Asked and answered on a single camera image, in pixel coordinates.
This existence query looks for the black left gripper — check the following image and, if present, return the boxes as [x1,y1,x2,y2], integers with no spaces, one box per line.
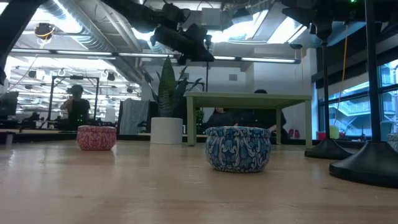
[136,1,216,63]

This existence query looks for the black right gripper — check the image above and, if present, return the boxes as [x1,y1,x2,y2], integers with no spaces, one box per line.
[281,0,336,32]

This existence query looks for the dark blue patterned tin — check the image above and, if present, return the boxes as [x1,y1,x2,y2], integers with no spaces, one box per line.
[205,126,272,174]

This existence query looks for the pink patterned tin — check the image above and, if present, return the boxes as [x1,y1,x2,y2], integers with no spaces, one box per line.
[76,125,118,152]

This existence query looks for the long ceiling light bar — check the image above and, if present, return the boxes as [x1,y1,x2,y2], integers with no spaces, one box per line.
[213,55,302,65]
[9,48,177,59]

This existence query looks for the green snake plant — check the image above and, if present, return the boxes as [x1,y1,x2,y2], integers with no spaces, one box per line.
[149,55,203,118]

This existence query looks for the small green background plant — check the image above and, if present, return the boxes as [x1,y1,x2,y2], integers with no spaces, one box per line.
[195,108,206,131]

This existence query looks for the small green perforated table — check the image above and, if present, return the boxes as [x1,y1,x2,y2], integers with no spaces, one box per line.
[183,91,313,149]

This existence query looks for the person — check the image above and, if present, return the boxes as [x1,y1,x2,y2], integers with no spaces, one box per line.
[236,89,289,144]
[201,108,237,135]
[60,84,91,131]

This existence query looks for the white plant pot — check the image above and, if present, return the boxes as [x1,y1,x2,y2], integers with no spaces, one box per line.
[150,117,184,145]

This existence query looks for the yellow-green container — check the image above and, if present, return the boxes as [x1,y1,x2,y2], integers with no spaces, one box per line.
[328,124,340,140]

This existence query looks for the pale chair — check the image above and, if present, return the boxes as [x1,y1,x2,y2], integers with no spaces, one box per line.
[381,120,396,138]

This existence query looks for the yellow hanging cable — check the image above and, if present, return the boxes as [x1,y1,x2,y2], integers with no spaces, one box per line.
[334,24,349,125]

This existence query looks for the silver ventilation duct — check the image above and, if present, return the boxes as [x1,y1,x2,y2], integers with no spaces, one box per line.
[52,0,147,83]

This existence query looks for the black metal frame stand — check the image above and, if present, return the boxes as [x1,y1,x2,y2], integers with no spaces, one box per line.
[46,75,100,125]

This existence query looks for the black yellow cable reel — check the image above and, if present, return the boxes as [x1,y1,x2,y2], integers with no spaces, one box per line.
[34,22,56,40]

